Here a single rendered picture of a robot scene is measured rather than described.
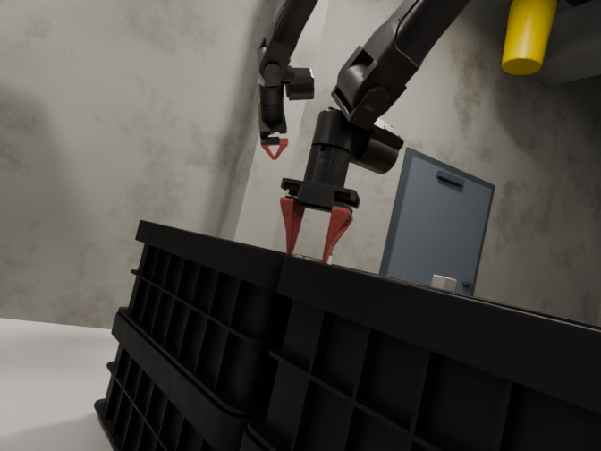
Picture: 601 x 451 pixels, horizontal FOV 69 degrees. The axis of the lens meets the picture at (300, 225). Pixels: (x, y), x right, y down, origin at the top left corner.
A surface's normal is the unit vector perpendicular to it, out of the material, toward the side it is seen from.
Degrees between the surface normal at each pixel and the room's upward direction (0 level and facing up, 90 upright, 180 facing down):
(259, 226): 90
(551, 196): 90
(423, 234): 90
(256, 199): 90
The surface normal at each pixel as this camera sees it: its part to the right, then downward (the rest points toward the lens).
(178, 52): 0.49, 0.05
